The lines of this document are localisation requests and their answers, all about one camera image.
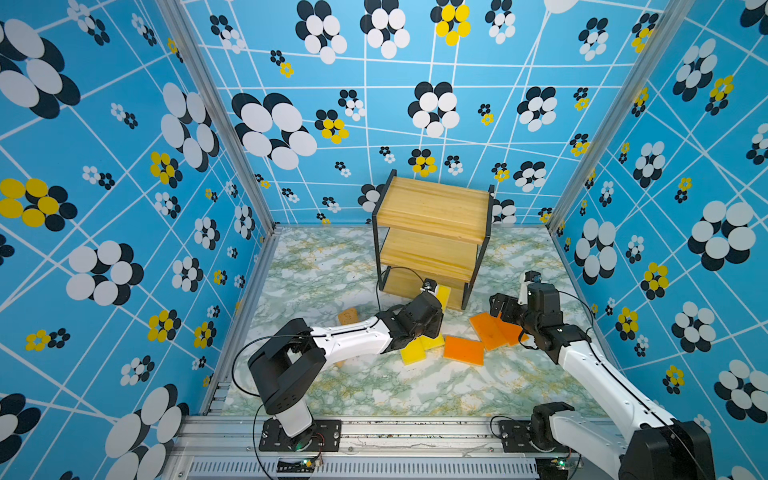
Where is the tan sponge upper right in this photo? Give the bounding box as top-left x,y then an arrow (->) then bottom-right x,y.
338,307 -> 359,326

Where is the yellow sponge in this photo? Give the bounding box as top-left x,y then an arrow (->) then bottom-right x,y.
435,284 -> 452,312
419,335 -> 445,351
400,339 -> 426,366

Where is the aluminium front rail frame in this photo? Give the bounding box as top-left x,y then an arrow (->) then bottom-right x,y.
161,417 -> 608,479

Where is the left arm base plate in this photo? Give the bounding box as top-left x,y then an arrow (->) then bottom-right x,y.
256,419 -> 342,453

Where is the orange sponge front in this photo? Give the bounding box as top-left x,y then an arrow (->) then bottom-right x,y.
443,336 -> 485,366

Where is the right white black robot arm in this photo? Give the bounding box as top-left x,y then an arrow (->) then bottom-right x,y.
489,282 -> 716,479

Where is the orange sponge middle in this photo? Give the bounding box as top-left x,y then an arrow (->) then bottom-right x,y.
470,313 -> 508,351

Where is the orange sponge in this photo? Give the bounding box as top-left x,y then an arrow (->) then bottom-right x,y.
496,319 -> 523,346
443,336 -> 485,366
470,313 -> 508,351

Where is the orange sponge right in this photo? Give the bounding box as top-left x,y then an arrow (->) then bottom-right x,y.
496,319 -> 523,346

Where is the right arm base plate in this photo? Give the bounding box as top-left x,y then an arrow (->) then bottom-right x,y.
493,419 -> 570,455

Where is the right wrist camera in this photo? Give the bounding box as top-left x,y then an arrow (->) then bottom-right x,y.
520,270 -> 541,304

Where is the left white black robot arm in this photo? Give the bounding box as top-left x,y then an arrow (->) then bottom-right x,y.
248,290 -> 444,440

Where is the wooden three-tier shelf black frame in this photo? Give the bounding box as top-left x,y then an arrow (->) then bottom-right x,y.
371,170 -> 495,311

